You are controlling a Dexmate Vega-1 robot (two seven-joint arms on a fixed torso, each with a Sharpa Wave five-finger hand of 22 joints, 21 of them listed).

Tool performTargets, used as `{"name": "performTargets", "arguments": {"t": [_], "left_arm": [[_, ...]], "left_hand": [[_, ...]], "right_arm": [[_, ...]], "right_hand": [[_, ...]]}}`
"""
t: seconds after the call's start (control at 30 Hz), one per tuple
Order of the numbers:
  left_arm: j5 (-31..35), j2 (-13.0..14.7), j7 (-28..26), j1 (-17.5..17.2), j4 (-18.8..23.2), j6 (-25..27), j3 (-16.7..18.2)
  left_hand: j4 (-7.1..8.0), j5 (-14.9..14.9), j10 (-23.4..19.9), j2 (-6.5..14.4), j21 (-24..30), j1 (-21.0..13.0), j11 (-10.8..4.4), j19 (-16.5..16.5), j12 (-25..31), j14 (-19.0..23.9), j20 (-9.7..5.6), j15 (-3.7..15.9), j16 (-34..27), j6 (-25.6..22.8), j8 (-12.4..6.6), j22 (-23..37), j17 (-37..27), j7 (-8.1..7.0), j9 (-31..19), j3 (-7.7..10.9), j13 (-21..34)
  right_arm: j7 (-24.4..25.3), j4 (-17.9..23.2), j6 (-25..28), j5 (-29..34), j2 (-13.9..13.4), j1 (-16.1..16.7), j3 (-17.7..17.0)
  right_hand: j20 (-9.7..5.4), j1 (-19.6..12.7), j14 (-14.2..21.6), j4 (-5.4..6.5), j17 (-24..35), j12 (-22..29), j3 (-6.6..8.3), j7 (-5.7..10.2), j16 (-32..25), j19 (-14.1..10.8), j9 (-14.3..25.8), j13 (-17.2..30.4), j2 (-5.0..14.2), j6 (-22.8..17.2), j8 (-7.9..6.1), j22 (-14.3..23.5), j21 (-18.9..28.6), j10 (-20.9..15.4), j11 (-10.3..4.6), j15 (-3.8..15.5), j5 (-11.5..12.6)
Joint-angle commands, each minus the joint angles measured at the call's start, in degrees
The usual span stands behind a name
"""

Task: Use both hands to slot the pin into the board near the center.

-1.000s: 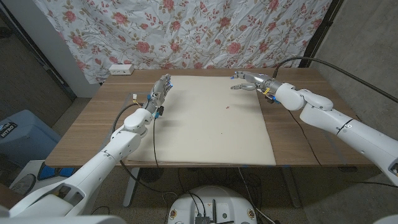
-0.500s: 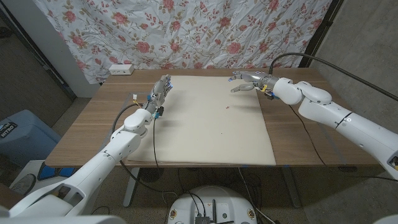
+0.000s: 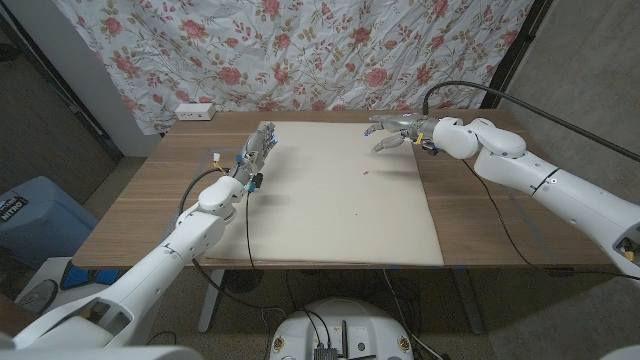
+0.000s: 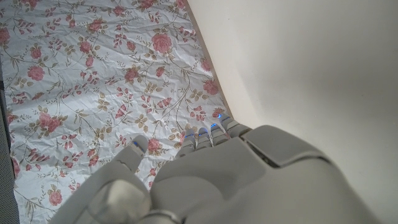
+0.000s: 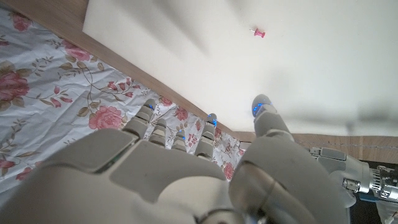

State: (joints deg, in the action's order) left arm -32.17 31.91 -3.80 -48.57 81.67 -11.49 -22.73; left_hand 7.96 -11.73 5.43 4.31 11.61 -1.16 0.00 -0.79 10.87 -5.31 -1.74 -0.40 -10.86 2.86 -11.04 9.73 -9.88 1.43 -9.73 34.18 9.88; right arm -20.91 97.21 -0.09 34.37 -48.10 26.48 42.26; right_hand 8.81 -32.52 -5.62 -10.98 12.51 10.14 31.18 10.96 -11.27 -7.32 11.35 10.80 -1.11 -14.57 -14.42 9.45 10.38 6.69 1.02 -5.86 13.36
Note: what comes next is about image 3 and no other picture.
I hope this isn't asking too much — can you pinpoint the black backdrop stand pole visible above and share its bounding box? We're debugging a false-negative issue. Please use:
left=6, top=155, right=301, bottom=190
left=479, top=0, right=554, bottom=110

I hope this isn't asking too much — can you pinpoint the white power strip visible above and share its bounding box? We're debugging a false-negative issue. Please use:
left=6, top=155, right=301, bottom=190
left=174, top=102, right=217, bottom=122

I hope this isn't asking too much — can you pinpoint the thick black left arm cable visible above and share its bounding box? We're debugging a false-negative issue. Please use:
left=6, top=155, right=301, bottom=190
left=178, top=167, right=274, bottom=314

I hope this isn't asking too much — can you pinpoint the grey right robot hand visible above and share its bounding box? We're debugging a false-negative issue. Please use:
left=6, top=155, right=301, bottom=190
left=363, top=112, right=441, bottom=154

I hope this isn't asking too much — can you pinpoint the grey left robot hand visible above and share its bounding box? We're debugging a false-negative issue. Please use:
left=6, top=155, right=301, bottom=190
left=230, top=122, right=279, bottom=189

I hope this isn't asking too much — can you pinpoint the white robot torso base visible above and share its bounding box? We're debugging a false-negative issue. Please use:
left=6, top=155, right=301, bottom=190
left=269, top=298, right=415, bottom=360

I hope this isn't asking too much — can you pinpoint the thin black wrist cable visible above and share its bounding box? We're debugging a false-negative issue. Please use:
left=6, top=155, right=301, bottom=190
left=244, top=187, right=257, bottom=271
left=462, top=158, right=640, bottom=281

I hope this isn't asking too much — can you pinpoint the floral backdrop cloth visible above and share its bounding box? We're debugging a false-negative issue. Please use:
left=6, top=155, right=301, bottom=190
left=52, top=0, right=536, bottom=136

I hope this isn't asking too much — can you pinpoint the white floor cable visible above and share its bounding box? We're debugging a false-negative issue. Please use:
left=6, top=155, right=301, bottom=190
left=382, top=269, right=444, bottom=360

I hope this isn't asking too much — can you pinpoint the white and blue floor object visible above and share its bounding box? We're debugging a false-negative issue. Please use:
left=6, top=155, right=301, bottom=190
left=14, top=257, right=121, bottom=316

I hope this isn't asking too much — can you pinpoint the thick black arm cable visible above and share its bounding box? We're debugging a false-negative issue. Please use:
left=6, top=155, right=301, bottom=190
left=178, top=167, right=274, bottom=314
left=422, top=80, right=640, bottom=164

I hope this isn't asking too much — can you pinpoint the cream foam board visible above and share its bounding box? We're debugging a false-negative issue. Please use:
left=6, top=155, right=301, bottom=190
left=204, top=120, right=445, bottom=267

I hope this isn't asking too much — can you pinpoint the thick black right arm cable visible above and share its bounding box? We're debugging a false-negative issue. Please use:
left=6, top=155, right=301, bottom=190
left=422, top=80, right=640, bottom=164

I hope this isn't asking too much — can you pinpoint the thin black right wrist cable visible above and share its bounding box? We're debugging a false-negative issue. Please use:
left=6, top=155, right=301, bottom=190
left=462, top=158, right=640, bottom=281

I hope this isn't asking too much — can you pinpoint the white table leg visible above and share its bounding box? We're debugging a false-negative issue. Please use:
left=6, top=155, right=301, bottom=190
left=452, top=268, right=485, bottom=335
left=197, top=268, right=226, bottom=334

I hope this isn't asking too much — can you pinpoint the black floor fan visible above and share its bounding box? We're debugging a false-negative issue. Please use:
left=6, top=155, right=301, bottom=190
left=222, top=269, right=264, bottom=295

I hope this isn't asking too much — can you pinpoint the dark wall rail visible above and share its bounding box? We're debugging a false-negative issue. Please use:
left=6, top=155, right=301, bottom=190
left=0, top=9, right=125, bottom=164

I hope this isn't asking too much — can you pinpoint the blue storage case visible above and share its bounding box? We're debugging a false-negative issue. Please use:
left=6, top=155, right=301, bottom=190
left=0, top=175, right=99, bottom=269

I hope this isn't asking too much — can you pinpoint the thin black left wrist cable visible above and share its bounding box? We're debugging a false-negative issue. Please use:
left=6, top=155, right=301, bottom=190
left=244, top=187, right=257, bottom=271

